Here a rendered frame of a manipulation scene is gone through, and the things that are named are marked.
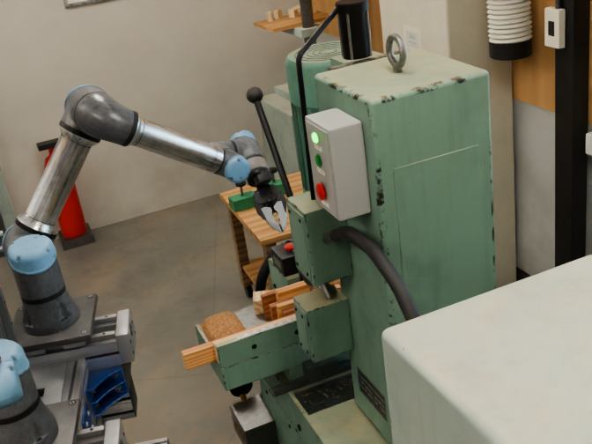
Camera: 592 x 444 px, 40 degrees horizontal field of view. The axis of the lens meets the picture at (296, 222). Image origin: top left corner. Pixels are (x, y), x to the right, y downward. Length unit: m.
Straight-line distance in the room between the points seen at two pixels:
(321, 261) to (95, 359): 0.96
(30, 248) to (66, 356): 0.31
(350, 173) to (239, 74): 3.60
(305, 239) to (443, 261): 0.25
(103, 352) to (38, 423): 0.49
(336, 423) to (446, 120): 0.71
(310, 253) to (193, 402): 1.84
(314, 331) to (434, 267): 0.30
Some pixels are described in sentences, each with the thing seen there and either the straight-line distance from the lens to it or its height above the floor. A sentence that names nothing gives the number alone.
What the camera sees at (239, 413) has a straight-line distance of 2.11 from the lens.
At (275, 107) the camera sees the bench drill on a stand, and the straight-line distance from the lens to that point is 4.12.
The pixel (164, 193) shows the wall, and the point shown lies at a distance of 4.95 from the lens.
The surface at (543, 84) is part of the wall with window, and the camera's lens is 3.20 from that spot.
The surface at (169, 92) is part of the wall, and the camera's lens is 4.79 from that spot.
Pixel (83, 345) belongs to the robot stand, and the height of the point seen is 0.76.
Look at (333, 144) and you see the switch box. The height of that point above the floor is 1.46.
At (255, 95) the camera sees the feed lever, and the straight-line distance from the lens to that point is 1.70.
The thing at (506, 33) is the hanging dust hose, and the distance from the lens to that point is 3.05.
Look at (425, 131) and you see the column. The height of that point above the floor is 1.45.
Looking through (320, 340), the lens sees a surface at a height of 1.01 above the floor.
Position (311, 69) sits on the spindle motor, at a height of 1.49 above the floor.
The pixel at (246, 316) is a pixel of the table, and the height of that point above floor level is 0.90.
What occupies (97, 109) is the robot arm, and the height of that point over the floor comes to 1.35.
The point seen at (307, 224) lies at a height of 1.28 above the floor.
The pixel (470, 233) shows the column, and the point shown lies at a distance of 1.45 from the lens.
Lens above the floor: 1.90
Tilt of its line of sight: 25 degrees down
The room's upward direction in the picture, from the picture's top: 8 degrees counter-clockwise
